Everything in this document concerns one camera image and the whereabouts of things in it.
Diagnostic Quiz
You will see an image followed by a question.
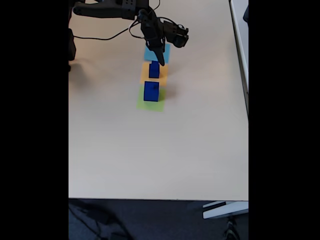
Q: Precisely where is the white side table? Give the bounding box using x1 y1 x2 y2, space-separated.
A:
229 0 249 118

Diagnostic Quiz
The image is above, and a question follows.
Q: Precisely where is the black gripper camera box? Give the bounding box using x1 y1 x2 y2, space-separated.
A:
145 36 166 50

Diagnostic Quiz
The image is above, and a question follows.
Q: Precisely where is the thin black camera cable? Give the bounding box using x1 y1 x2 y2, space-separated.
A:
73 21 146 41

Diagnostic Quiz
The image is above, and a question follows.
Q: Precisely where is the white table foot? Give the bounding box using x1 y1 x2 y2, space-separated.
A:
202 200 249 220

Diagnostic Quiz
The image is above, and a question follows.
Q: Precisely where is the green paper square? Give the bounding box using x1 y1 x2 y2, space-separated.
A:
136 86 167 113

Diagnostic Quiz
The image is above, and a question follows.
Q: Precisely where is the black stand leg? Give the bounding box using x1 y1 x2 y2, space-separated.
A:
222 216 242 240

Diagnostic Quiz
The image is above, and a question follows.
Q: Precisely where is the black motor cable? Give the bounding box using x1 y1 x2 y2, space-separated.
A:
147 0 181 27

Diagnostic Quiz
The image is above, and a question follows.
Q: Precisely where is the blue paper square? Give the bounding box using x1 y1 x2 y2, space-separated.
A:
143 40 171 63

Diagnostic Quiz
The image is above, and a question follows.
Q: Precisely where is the orange paper square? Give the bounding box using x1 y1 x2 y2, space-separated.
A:
139 61 169 88

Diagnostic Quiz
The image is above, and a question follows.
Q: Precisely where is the large blue cube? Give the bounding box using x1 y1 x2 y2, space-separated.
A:
143 81 160 103

